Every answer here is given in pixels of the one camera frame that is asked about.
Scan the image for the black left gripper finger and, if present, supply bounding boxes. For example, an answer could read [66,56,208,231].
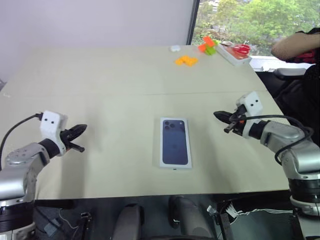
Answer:
[67,141,86,154]
[67,123,88,142]

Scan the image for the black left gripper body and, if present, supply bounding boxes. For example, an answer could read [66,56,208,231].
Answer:
[59,127,74,152]

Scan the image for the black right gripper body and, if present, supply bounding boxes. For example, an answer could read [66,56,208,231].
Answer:
[233,104,248,136]

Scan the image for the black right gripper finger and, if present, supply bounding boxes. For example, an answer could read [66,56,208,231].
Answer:
[223,122,239,135]
[213,110,237,124]

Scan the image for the white smartphone box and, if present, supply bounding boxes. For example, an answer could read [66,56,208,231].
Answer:
[151,116,194,170]

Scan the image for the white tray with red scissors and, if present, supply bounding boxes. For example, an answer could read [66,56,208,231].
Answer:
[216,41,252,67]

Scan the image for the person black clothed body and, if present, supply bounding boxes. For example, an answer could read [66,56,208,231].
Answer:
[271,26,320,147]

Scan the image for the green toy block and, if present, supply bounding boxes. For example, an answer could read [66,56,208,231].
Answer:
[204,39,221,57]

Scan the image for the grey chair armrest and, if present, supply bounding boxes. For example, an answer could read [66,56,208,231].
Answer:
[273,67,307,81]

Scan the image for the yellow-orange toy block cluster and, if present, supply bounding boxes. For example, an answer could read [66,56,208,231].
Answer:
[174,55,199,67]

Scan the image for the red scissors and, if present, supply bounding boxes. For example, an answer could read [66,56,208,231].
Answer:
[231,43,251,55]

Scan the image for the orange toy block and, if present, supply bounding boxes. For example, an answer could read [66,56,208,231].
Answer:
[197,36,217,53]

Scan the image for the silver metal buckle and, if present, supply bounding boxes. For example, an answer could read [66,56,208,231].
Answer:
[206,205,220,216]

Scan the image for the dark grey rounded shape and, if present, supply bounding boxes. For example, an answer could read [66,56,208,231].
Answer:
[168,195,214,240]

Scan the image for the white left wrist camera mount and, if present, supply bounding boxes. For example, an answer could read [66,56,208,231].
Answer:
[39,109,69,157]

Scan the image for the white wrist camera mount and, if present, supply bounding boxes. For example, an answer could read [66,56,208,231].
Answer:
[235,90,264,139]
[39,109,69,157]

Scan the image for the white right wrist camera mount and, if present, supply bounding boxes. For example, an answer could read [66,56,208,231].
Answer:
[235,90,264,139]

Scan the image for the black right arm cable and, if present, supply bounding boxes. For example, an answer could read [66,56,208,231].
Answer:
[239,104,315,166]

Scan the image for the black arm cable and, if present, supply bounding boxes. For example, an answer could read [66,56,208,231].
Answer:
[0,113,43,171]
[239,104,315,166]

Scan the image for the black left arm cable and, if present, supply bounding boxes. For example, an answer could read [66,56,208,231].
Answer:
[0,113,43,171]

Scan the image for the black bag with straps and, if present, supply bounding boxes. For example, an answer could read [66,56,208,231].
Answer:
[31,199,94,240]

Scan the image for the white cable connector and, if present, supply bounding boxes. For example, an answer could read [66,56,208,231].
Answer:
[225,201,241,216]

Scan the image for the black window frame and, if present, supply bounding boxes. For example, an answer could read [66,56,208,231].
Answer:
[186,0,201,46]

